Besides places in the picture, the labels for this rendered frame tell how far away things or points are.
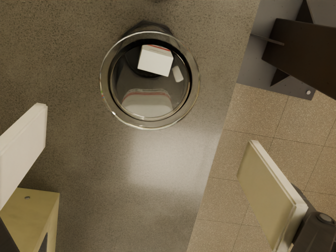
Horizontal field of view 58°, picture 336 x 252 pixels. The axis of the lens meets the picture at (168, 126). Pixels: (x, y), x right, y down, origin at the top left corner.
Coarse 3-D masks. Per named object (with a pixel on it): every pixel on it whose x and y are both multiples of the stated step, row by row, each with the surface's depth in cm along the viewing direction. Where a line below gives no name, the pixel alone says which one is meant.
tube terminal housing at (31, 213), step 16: (16, 192) 60; (32, 192) 61; (48, 192) 62; (16, 208) 56; (32, 208) 57; (48, 208) 58; (16, 224) 53; (32, 224) 54; (48, 224) 57; (16, 240) 50; (32, 240) 50; (48, 240) 60
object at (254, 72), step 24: (264, 0) 138; (288, 0) 139; (312, 0) 139; (264, 24) 142; (288, 24) 127; (312, 24) 109; (264, 48) 146; (288, 48) 123; (312, 48) 106; (240, 72) 150; (264, 72) 151; (288, 72) 119; (312, 72) 103; (312, 96) 158
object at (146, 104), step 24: (144, 24) 48; (120, 48) 31; (168, 48) 31; (120, 72) 41; (192, 72) 32; (120, 96) 35; (144, 96) 41; (168, 96) 39; (192, 96) 33; (120, 120) 34; (144, 120) 34; (168, 120) 34
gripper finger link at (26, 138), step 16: (32, 112) 17; (16, 128) 15; (32, 128) 16; (0, 144) 13; (16, 144) 14; (32, 144) 17; (0, 160) 13; (16, 160) 14; (32, 160) 17; (0, 176) 13; (16, 176) 15; (0, 192) 13; (0, 208) 14
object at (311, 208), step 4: (292, 184) 17; (296, 188) 17; (300, 192) 16; (300, 196) 16; (304, 196) 16; (304, 200) 16; (308, 204) 15; (308, 208) 15; (312, 208) 15; (308, 212) 15; (304, 216) 14; (304, 220) 14; (300, 224) 14; (300, 228) 14; (296, 232) 14; (296, 236) 14; (292, 240) 15; (332, 248) 13
